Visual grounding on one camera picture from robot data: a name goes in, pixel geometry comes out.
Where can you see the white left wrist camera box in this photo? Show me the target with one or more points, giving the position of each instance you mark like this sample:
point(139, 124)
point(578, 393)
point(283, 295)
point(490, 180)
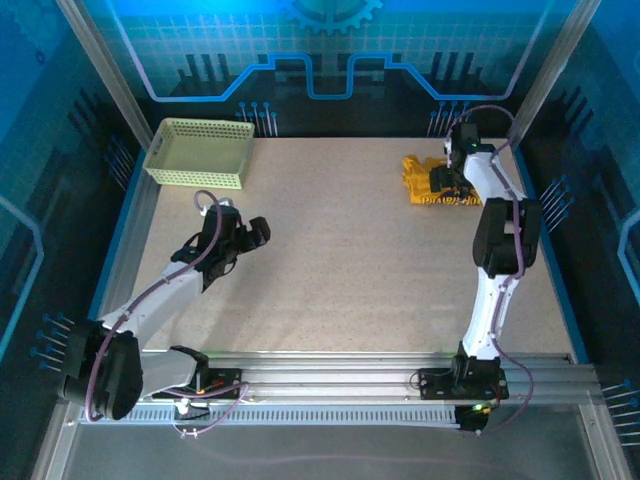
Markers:
point(226, 201)

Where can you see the pale green plastic basket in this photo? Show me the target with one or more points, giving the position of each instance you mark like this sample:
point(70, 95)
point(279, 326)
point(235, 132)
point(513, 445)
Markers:
point(200, 145)

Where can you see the grey metal tray panel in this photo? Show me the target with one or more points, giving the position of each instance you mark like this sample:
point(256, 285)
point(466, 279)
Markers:
point(325, 455)

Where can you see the black controller box with LED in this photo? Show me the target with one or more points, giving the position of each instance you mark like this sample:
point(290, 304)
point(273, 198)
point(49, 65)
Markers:
point(470, 417)

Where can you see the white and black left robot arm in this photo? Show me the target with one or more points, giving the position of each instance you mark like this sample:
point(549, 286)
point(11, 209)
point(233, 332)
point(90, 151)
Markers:
point(150, 300)

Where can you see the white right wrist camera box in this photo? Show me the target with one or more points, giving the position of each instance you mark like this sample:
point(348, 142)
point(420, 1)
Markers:
point(448, 146)

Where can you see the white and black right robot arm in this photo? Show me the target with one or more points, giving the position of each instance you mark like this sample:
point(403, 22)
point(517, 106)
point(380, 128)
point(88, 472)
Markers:
point(492, 300)

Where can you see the orange t-shirt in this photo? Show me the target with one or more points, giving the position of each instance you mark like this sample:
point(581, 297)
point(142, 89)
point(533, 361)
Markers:
point(417, 175)

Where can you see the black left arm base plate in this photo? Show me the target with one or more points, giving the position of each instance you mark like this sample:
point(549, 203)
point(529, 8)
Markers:
point(230, 390)

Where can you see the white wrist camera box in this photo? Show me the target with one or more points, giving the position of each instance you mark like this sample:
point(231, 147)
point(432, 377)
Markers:
point(226, 201)
point(448, 146)

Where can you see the aluminium mounting rail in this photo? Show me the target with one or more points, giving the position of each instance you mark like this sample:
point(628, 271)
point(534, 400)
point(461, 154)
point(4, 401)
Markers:
point(325, 372)

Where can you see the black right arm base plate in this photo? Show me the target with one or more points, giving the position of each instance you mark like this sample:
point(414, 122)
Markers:
point(432, 390)

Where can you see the aluminium frame post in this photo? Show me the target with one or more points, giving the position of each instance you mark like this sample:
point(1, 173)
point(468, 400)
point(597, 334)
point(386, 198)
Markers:
point(109, 75)
point(549, 75)

